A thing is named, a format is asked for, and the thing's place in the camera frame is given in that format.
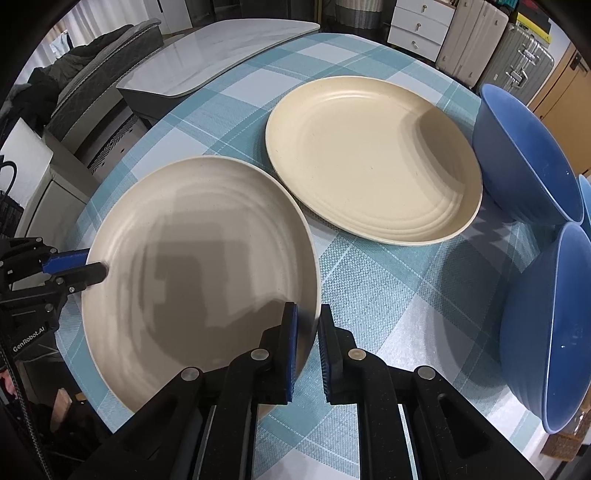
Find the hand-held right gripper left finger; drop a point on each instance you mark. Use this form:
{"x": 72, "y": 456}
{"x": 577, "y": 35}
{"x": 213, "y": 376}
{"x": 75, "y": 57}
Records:
{"x": 291, "y": 350}

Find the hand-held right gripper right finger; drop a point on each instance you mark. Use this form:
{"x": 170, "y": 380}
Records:
{"x": 325, "y": 355}

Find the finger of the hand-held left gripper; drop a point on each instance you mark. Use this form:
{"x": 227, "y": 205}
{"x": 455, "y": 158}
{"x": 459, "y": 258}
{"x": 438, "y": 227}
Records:
{"x": 87, "y": 275}
{"x": 69, "y": 262}

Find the beige round plate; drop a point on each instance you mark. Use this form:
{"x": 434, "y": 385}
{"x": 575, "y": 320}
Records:
{"x": 184, "y": 258}

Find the cream yellow round plate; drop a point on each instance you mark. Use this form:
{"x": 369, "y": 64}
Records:
{"x": 369, "y": 161}

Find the light blue ribbed bowl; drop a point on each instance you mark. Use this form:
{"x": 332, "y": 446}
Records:
{"x": 586, "y": 203}

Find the beige low cabinet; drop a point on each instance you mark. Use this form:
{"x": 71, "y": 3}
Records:
{"x": 55, "y": 203}

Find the teal plaid tablecloth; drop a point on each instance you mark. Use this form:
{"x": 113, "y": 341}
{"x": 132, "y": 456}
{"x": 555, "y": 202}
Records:
{"x": 392, "y": 300}

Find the patterned storage box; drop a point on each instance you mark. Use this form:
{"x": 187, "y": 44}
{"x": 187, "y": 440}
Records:
{"x": 111, "y": 143}

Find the dark clothes pile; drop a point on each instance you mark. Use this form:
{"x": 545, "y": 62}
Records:
{"x": 46, "y": 87}

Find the grey quilted cushion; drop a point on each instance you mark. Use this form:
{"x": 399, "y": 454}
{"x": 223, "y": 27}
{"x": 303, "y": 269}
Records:
{"x": 106, "y": 78}

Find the grey marble side table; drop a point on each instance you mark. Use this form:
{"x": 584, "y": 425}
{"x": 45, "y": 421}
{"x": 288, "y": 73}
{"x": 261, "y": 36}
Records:
{"x": 207, "y": 60}

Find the woven basket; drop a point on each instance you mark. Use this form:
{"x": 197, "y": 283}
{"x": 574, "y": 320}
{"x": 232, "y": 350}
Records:
{"x": 568, "y": 443}

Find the white drawer cabinet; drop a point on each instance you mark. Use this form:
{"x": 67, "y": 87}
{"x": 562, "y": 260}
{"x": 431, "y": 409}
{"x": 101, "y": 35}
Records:
{"x": 418, "y": 27}

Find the beige suitcase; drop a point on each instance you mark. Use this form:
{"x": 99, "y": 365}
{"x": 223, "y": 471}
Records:
{"x": 471, "y": 41}

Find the wooden door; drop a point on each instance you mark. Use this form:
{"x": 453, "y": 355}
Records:
{"x": 568, "y": 106}

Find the silver suitcase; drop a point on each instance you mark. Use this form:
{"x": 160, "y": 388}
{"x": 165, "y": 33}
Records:
{"x": 517, "y": 60}

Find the yellow flat package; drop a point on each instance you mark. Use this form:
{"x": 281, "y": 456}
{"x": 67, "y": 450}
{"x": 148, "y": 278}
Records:
{"x": 531, "y": 30}

